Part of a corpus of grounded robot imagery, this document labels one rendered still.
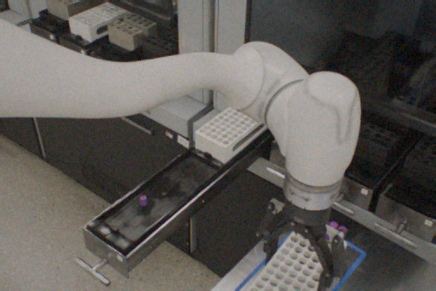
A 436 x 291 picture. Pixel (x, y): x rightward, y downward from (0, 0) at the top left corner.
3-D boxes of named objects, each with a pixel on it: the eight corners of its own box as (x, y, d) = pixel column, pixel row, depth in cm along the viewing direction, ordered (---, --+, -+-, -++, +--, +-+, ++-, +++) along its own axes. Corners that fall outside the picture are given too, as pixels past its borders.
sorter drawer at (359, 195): (423, 77, 179) (432, 53, 173) (467, 92, 173) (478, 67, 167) (308, 196, 134) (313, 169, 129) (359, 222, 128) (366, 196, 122)
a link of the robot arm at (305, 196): (328, 196, 78) (322, 224, 81) (354, 163, 83) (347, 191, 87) (274, 171, 81) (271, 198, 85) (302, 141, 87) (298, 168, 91)
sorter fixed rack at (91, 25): (134, 7, 199) (133, -9, 195) (154, 15, 194) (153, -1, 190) (71, 36, 181) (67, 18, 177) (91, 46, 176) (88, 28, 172)
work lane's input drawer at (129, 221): (260, 111, 162) (262, 87, 156) (298, 129, 156) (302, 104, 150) (69, 260, 117) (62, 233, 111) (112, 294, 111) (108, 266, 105)
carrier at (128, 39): (139, 50, 171) (137, 33, 167) (134, 53, 170) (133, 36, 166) (113, 39, 177) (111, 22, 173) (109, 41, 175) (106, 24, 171)
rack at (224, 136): (260, 100, 154) (261, 82, 151) (289, 113, 150) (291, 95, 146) (194, 151, 136) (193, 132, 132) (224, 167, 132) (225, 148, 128)
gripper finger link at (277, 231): (298, 226, 89) (292, 219, 89) (264, 247, 97) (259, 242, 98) (308, 212, 91) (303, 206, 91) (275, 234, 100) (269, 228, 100)
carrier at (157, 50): (174, 67, 164) (174, 49, 160) (170, 70, 163) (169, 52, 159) (147, 54, 170) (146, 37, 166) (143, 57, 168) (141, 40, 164)
